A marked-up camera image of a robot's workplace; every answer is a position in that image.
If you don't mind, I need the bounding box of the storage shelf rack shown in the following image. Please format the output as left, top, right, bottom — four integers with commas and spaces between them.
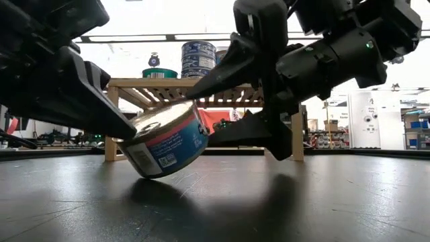
306, 130, 350, 149
402, 112, 430, 151

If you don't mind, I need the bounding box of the red hanging cloth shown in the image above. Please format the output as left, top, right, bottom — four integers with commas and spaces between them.
200, 109, 233, 134

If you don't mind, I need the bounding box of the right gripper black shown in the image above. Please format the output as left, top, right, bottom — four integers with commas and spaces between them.
185, 0, 388, 161

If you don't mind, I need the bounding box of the black cable loop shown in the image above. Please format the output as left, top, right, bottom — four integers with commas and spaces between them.
0, 129, 38, 151

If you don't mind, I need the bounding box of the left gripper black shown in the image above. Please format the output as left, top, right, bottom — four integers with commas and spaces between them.
0, 0, 138, 140

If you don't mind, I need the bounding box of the wooden slatted shelf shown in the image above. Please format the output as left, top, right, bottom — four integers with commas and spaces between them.
104, 77, 305, 162

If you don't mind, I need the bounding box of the teal label tuna can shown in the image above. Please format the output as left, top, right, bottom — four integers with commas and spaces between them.
142, 67, 179, 79

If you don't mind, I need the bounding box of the cardboard box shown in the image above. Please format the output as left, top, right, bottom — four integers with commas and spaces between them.
322, 119, 340, 132

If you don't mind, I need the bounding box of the pink red object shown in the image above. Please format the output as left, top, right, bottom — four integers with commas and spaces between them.
5, 117, 19, 136

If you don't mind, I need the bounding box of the overhead rig crossbar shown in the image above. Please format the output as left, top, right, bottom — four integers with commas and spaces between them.
73, 30, 430, 44

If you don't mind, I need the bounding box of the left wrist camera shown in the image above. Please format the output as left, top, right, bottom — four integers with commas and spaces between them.
33, 0, 111, 40

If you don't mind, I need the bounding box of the white light strip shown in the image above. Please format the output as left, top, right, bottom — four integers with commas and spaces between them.
89, 35, 167, 42
174, 32, 232, 40

